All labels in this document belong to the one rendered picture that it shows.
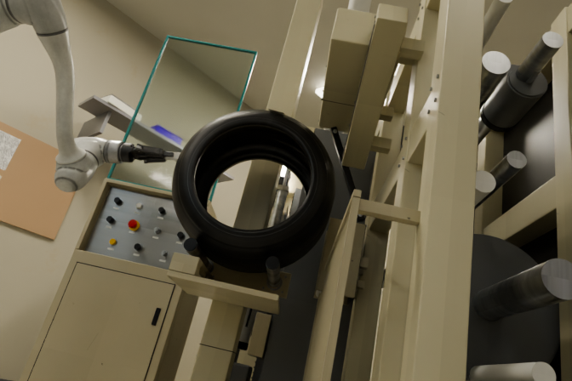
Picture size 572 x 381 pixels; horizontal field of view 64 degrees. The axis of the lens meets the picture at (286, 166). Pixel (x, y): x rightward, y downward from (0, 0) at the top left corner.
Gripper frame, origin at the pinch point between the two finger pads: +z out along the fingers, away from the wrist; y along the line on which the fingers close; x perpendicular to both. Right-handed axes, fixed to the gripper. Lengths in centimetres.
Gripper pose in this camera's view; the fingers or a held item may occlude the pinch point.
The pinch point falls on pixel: (174, 156)
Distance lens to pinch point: 183.0
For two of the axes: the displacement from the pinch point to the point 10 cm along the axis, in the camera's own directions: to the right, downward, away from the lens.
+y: -0.1, 4.2, 9.1
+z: 10.0, 0.7, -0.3
